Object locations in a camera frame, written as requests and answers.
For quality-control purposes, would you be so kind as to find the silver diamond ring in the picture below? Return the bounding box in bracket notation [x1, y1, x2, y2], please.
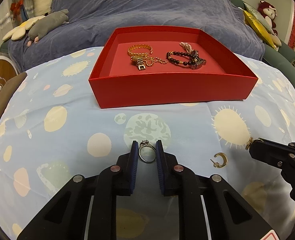
[138, 140, 157, 164]

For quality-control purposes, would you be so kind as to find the dark wooden bead bracelet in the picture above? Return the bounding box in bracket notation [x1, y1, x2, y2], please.
[165, 51, 197, 67]

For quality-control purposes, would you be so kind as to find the gold hoop earring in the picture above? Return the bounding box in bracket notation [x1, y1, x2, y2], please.
[210, 152, 228, 168]
[245, 137, 254, 150]

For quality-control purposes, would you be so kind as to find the red jewelry tray box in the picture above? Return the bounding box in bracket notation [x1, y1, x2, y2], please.
[89, 25, 258, 108]

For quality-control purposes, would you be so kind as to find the blue planet print tablecloth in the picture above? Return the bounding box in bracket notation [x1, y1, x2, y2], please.
[0, 47, 295, 239]

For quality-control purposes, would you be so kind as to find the dark green sofa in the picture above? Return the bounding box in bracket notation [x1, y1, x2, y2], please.
[229, 0, 295, 67]

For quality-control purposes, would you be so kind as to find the gold yellow pillow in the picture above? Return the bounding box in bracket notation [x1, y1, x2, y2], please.
[243, 10, 277, 50]

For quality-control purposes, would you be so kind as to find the brown phone case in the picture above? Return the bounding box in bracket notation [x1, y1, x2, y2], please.
[0, 72, 27, 118]

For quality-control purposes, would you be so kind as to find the grey-green pillow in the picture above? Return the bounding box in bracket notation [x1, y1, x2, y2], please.
[242, 2, 283, 48]

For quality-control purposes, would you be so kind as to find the red monkey plush toy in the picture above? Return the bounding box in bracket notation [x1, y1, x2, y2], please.
[258, 0, 278, 36]

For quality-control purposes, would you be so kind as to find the blue-grey sofa blanket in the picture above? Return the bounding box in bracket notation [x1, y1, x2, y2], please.
[8, 0, 265, 72]

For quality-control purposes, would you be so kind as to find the cream flower plush cushion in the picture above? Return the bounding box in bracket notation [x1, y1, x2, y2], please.
[2, 16, 45, 42]

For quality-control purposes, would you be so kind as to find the grey seal plush toy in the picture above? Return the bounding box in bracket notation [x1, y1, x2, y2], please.
[27, 9, 69, 47]

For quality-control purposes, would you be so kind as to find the red ribbon bow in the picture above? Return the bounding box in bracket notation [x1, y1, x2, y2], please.
[10, 0, 24, 21]

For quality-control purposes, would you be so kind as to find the gold bead bracelet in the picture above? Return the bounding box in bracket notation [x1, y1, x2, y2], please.
[127, 44, 154, 71]

